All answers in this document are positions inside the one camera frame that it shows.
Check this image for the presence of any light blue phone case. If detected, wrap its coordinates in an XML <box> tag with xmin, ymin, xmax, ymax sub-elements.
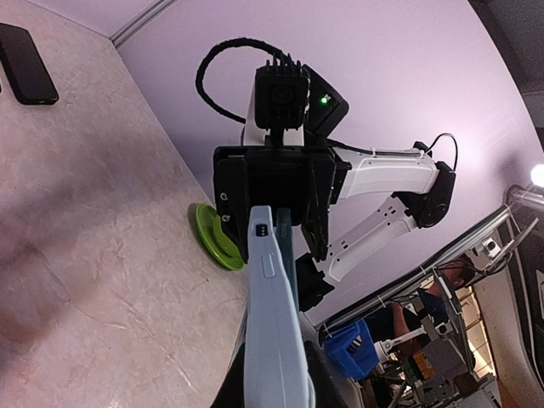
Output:
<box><xmin>242</xmin><ymin>205</ymin><xmax>318</xmax><ymax>408</ymax></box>

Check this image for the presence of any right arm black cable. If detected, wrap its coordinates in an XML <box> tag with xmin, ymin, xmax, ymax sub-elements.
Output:
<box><xmin>195</xmin><ymin>37</ymin><xmax>281</xmax><ymax>125</ymax></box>

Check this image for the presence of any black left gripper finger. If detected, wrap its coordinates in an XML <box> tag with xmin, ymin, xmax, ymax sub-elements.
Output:
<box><xmin>211</xmin><ymin>340</ymin><xmax>340</xmax><ymax>407</ymax></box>

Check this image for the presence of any blue storage bin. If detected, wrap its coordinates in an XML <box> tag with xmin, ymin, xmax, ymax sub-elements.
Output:
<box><xmin>325</xmin><ymin>320</ymin><xmax>379</xmax><ymax>381</ymax></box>

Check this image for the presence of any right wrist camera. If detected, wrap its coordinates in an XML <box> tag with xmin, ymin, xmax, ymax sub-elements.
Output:
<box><xmin>254</xmin><ymin>54</ymin><xmax>310</xmax><ymax>148</ymax></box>

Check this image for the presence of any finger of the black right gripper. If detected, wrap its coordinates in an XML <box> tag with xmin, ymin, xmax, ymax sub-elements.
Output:
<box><xmin>301</xmin><ymin>159</ymin><xmax>336</xmax><ymax>262</ymax></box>
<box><xmin>213</xmin><ymin>156</ymin><xmax>250</xmax><ymax>262</ymax></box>

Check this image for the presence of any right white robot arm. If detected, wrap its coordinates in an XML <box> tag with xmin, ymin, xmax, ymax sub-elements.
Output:
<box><xmin>213</xmin><ymin>63</ymin><xmax>456</xmax><ymax>311</ymax></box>

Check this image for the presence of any right aluminium frame post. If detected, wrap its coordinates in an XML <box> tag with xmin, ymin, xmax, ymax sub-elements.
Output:
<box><xmin>110</xmin><ymin>0</ymin><xmax>177</xmax><ymax>48</ymax></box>

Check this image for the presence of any black smartphone teal edge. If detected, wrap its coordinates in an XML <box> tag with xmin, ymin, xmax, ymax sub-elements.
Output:
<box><xmin>275</xmin><ymin>208</ymin><xmax>299</xmax><ymax>312</ymax></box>
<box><xmin>1</xmin><ymin>23</ymin><xmax>60</xmax><ymax>105</ymax></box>

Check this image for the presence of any seated person dark shirt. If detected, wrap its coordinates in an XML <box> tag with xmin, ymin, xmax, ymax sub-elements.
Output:
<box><xmin>365</xmin><ymin>255</ymin><xmax>476</xmax><ymax>357</ymax></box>

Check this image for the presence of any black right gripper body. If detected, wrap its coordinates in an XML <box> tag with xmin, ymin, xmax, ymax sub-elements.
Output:
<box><xmin>213</xmin><ymin>146</ymin><xmax>339</xmax><ymax>225</ymax></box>

